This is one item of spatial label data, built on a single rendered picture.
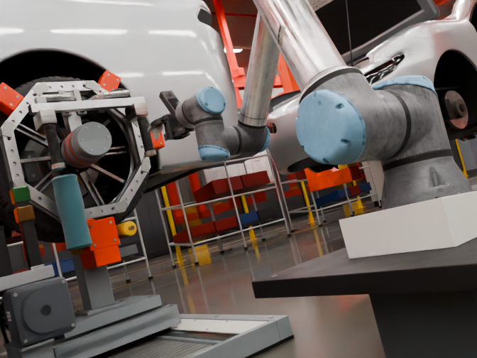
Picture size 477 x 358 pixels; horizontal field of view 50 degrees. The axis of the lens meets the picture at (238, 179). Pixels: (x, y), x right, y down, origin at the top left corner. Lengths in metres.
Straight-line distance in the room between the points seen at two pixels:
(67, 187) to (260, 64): 0.80
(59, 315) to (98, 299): 0.46
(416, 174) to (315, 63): 0.31
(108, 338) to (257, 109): 1.02
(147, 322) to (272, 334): 0.55
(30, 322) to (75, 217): 0.38
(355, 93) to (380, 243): 0.31
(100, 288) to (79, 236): 0.37
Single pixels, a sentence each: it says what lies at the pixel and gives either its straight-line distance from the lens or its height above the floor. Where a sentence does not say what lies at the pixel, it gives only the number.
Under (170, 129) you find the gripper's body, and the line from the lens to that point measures 1.70.
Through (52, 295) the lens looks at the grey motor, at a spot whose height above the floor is 0.36.
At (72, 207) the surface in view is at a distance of 1.84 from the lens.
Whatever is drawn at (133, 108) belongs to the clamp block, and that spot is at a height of 0.93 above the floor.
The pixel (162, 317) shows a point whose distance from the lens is 2.11.
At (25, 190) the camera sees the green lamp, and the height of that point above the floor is 0.65.
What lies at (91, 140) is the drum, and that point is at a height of 0.84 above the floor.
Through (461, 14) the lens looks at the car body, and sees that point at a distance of 4.98.
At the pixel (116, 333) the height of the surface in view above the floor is 0.14.
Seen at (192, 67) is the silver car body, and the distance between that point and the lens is 2.58.
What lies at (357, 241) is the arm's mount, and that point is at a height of 0.33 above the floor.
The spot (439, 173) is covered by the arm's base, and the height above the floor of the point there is 0.43.
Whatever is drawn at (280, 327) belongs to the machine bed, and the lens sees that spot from 1.80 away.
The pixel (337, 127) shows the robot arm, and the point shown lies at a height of 0.57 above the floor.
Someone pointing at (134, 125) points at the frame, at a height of 0.92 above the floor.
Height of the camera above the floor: 0.45
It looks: 4 degrees up
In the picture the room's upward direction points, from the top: 14 degrees counter-clockwise
